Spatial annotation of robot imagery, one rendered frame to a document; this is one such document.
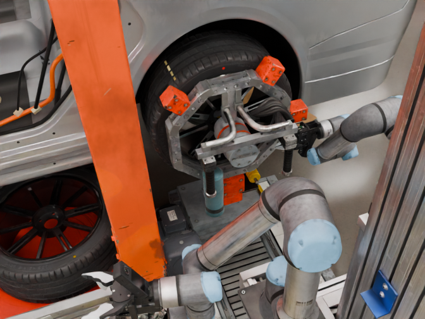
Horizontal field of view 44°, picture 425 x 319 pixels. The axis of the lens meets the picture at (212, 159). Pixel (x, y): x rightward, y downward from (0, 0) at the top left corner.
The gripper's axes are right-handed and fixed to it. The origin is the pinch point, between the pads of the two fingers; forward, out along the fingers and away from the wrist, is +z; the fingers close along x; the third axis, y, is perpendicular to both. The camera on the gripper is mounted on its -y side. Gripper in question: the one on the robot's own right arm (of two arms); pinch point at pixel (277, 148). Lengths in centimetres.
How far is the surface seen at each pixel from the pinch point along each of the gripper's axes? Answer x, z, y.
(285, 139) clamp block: 12.3, 1.9, 13.3
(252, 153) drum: 4.5, 13.3, 5.1
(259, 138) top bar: 10.8, 12.2, 16.5
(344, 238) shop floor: -6, -40, -81
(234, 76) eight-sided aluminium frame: -10.2, 12.5, 33.6
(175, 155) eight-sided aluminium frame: -10.9, 42.3, 4.3
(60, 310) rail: 10, 107, -40
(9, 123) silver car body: -61, 107, 13
